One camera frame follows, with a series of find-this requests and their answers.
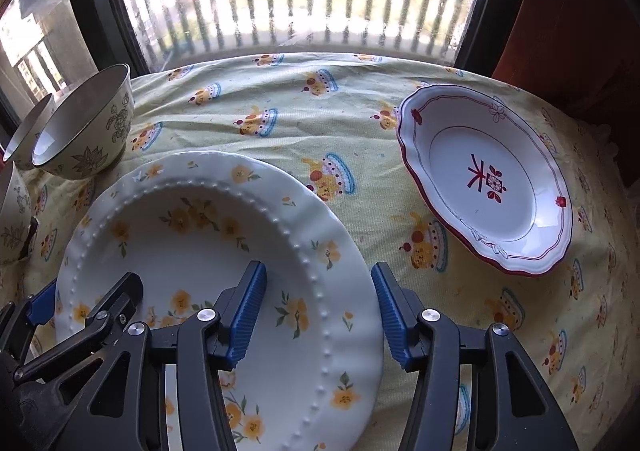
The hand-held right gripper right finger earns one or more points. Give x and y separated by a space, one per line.
395 326

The yellow printed tablecloth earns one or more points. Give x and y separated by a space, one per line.
350 96

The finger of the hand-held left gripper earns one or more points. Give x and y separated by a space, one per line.
42 306
120 298

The reddish brown wooden panel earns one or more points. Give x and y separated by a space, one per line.
560 21

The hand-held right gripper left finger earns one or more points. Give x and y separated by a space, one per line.
247 313

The cream floral bowl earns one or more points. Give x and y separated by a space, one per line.
12 221
22 141
95 141

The black window frame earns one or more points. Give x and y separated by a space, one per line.
107 21

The white plate with red rim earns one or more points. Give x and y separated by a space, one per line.
465 146

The white plate with yellow flowers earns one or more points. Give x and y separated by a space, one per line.
200 251

